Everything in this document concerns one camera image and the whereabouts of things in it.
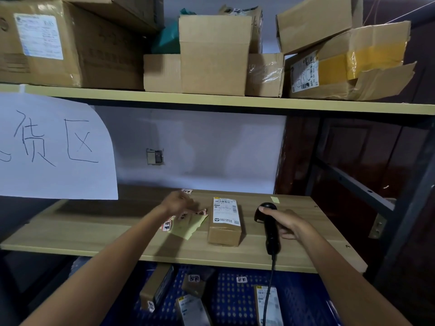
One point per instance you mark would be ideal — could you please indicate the person's right forearm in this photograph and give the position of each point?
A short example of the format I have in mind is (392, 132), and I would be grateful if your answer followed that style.
(346, 288)

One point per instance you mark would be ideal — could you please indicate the plain brown cardboard box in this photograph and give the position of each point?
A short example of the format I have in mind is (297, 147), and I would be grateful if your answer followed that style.
(136, 10)

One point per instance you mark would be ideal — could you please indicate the flat parcel with white label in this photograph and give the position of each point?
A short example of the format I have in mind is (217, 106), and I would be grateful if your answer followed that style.
(272, 307)

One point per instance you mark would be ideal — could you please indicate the person's right hand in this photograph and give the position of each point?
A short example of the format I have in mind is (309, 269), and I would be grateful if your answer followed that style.
(292, 220)

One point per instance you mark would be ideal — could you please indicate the small yellow sticky note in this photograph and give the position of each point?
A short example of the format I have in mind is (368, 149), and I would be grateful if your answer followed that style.
(275, 199)

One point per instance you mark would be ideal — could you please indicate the tilted brown cardboard box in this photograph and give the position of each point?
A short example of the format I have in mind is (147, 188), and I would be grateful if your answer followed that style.
(312, 20)

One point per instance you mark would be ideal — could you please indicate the dark metal shelf frame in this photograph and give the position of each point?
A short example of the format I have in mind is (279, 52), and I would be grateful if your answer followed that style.
(409, 207)

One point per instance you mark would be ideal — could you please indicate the small brown stickered parcel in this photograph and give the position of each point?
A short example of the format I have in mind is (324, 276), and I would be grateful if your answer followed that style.
(193, 285)

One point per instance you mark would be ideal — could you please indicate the person's left hand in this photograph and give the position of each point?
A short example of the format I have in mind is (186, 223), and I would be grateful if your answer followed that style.
(175, 202)

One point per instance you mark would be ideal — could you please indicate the small cardboard box with label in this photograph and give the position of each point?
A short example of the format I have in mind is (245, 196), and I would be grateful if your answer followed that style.
(256, 27)

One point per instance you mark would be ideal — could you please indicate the person's left fingers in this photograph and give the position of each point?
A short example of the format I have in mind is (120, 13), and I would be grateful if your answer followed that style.
(192, 204)

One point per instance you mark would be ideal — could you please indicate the narrow brown cardboard parcel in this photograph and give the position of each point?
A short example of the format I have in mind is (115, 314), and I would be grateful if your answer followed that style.
(154, 288)

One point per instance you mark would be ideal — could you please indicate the person's right thumb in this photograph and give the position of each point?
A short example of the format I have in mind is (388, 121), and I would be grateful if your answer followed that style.
(269, 211)

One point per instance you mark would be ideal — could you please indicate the blue plastic crate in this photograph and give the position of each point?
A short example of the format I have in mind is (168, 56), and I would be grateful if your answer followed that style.
(231, 302)

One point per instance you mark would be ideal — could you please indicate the open cardboard box with flaps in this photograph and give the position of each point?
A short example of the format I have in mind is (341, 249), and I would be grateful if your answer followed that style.
(214, 57)

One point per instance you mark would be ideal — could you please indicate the white handwritten paper sign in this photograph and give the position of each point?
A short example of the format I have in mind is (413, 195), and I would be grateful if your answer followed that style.
(57, 149)

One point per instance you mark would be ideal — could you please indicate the grey parcel with white label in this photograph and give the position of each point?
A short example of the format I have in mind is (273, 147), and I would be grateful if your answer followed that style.
(192, 312)

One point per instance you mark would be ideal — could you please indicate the large labelled cardboard box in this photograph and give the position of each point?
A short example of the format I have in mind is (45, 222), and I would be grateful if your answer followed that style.
(85, 47)

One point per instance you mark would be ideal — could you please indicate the yellow paper sheet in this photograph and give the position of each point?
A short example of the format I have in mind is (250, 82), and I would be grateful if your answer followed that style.
(188, 227)

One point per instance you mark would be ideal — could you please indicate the crushed box with yellow tape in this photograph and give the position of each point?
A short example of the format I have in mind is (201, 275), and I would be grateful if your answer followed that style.
(353, 67)

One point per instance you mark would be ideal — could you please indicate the small white sticker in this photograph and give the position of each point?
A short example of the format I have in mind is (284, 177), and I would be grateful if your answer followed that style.
(187, 191)

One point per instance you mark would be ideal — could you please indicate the small labelled cardboard parcel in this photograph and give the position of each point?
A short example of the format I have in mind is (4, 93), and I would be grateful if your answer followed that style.
(224, 230)

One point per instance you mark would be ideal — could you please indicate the person's left forearm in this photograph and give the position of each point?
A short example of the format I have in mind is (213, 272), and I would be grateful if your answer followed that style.
(102, 274)

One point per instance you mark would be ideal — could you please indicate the wall socket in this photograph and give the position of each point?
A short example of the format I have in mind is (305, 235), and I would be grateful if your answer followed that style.
(155, 156)

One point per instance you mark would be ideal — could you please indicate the teal plastic bag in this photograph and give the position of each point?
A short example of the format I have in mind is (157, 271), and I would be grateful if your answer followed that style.
(168, 39)

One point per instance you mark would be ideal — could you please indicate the black barcode scanner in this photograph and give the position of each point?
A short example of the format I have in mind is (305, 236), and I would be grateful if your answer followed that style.
(272, 239)

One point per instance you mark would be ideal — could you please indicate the red and white sticker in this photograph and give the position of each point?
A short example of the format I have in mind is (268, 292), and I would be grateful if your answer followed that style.
(167, 224)
(201, 212)

